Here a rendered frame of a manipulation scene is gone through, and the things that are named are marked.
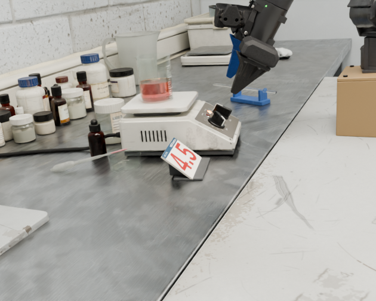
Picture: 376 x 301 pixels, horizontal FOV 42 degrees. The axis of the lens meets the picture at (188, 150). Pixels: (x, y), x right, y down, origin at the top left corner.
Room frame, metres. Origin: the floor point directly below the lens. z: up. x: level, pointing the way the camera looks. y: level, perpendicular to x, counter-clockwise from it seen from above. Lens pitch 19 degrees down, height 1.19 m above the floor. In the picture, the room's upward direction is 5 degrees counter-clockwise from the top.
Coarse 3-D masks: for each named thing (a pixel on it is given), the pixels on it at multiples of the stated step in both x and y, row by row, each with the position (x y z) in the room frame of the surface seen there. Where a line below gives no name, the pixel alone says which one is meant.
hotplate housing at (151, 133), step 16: (176, 112) 0.81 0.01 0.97; (192, 112) 0.82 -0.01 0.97; (128, 128) 0.81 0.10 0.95; (144, 128) 0.80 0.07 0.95; (160, 128) 0.79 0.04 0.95; (176, 128) 0.79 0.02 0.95; (192, 128) 0.78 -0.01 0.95; (208, 128) 0.78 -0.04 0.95; (240, 128) 0.87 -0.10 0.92; (128, 144) 0.81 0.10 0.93; (144, 144) 0.80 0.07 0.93; (160, 144) 0.79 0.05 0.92; (192, 144) 0.78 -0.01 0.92; (208, 144) 0.78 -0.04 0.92; (224, 144) 0.77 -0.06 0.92
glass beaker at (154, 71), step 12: (144, 60) 0.83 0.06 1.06; (156, 60) 0.83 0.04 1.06; (168, 60) 0.85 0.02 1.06; (144, 72) 0.83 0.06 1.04; (156, 72) 0.83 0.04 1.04; (168, 72) 0.85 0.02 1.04; (144, 84) 0.84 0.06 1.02; (156, 84) 0.83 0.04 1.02; (168, 84) 0.84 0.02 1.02; (144, 96) 0.84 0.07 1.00; (156, 96) 0.83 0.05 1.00; (168, 96) 0.84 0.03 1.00
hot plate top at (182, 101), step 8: (136, 96) 0.90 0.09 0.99; (176, 96) 0.87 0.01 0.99; (184, 96) 0.87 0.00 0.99; (192, 96) 0.86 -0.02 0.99; (128, 104) 0.85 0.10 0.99; (136, 104) 0.84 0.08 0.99; (144, 104) 0.84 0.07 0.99; (152, 104) 0.83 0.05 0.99; (160, 104) 0.82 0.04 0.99; (168, 104) 0.82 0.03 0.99; (176, 104) 0.81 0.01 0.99; (184, 104) 0.81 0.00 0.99; (128, 112) 0.81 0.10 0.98; (136, 112) 0.81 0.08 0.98; (144, 112) 0.80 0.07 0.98; (152, 112) 0.80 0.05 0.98; (160, 112) 0.80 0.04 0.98
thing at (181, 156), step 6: (180, 144) 0.77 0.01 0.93; (174, 150) 0.73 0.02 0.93; (180, 150) 0.74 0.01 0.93; (186, 150) 0.76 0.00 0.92; (168, 156) 0.70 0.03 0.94; (174, 156) 0.71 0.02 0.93; (180, 156) 0.72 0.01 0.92; (186, 156) 0.73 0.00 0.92; (192, 156) 0.75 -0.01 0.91; (174, 162) 0.69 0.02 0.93; (180, 162) 0.70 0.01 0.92; (186, 162) 0.71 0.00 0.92; (192, 162) 0.73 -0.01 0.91; (186, 168) 0.70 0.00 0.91; (192, 168) 0.71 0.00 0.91
